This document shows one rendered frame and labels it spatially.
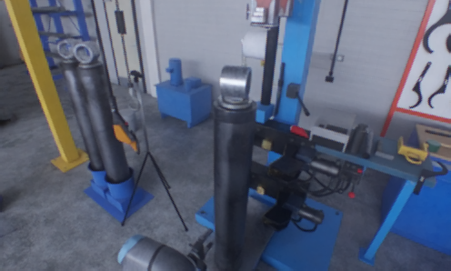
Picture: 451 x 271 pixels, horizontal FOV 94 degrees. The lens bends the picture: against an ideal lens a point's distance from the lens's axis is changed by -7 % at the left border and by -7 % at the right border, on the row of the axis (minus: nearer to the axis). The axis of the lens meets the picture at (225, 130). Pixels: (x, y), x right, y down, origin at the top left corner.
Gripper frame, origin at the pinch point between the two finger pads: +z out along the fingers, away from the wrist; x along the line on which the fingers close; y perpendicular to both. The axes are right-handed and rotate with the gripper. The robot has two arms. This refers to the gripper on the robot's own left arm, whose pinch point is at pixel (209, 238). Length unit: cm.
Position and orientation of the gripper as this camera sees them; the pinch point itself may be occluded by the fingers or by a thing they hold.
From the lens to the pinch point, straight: 148.0
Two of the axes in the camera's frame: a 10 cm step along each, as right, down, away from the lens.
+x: -0.2, 8.7, 4.9
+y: -8.3, -2.8, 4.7
